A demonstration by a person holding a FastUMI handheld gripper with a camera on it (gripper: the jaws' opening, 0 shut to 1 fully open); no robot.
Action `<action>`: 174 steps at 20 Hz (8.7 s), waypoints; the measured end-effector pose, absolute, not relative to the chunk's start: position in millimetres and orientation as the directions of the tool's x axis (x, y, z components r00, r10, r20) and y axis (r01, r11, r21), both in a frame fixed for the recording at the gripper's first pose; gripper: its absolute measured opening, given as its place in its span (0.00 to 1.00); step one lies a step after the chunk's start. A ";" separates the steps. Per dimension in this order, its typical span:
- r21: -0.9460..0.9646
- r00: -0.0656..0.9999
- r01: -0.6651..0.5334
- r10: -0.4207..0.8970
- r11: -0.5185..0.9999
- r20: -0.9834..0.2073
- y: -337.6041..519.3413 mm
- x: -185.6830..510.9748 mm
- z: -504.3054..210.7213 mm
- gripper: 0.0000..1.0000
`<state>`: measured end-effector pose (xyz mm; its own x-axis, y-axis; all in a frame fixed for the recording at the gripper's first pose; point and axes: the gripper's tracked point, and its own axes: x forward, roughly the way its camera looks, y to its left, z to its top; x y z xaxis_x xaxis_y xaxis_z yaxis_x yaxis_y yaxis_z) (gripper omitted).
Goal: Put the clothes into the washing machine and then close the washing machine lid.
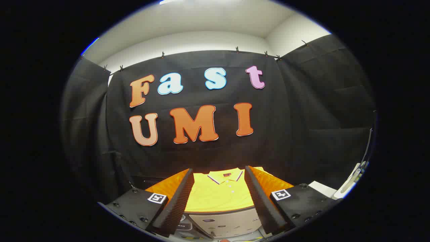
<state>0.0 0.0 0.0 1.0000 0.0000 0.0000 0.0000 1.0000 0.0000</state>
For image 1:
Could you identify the white paper sheet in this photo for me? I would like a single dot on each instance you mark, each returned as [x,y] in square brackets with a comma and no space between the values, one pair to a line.
[320,189]

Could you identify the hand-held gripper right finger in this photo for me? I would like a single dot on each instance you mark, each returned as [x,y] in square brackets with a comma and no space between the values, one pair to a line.
[257,198]

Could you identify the yellow polo shirt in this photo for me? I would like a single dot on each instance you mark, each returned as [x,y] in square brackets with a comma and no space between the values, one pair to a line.
[218,195]

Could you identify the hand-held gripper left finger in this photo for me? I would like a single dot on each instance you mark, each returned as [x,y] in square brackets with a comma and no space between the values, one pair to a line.
[181,198]

